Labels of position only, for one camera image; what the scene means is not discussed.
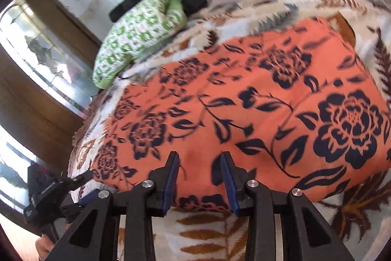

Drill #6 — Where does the stained glass wooden door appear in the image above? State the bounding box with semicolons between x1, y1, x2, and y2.
1;0;100;214

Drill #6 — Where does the green white checked pillow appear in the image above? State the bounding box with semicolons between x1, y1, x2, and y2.
92;0;187;90

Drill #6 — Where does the orange black floral blouse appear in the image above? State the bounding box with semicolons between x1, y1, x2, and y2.
91;17;390;209

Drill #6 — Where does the left hand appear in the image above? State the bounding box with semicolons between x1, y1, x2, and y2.
35;235;55;261

